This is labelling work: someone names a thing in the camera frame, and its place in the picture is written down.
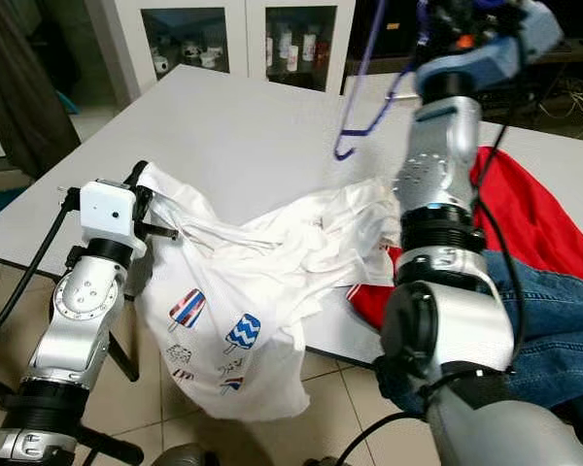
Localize white popsicle print T-shirt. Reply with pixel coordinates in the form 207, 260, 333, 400
131, 160, 380, 420

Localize grey brown curtain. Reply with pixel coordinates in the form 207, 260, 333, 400
0, 0, 84, 176

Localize blue denim jeans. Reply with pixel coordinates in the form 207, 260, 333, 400
374, 248, 583, 452

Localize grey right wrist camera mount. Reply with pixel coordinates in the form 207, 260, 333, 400
416, 0, 565, 98

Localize white glass door cabinet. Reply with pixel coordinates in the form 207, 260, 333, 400
83, 0, 356, 98

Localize red shirt with white trim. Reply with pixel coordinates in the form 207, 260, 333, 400
348, 146, 583, 331

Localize purple plastic hanger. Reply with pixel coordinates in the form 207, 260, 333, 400
333, 0, 438, 161

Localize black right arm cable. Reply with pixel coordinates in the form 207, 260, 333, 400
335, 92, 531, 466

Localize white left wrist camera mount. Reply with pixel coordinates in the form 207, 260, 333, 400
80, 180, 145, 244

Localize white crumpled T-shirt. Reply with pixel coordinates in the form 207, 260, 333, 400
291, 178, 404, 287

